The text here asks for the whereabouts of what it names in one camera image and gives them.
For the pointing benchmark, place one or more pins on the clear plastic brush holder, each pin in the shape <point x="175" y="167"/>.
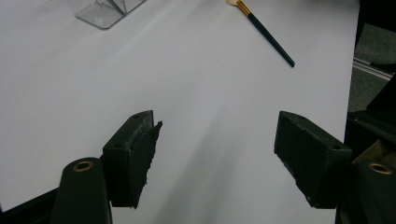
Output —
<point x="102" y="18"/>

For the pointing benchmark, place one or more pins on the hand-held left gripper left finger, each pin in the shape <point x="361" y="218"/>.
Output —
<point x="130" y="161"/>

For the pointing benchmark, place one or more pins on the metal floor rail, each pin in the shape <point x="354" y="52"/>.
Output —
<point x="370" y="69"/>

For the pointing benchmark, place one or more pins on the dark makeup brush gold ferrule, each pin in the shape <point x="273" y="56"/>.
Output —
<point x="267" y="34"/>

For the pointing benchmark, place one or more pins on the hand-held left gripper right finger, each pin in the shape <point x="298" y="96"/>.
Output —
<point x="314" y="161"/>

